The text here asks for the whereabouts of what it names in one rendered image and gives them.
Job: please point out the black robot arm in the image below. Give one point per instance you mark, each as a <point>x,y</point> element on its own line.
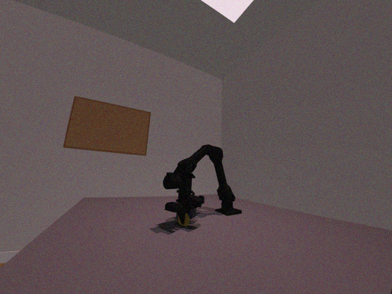
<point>182,177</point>

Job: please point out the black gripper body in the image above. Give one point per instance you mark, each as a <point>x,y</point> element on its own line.
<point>181,205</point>

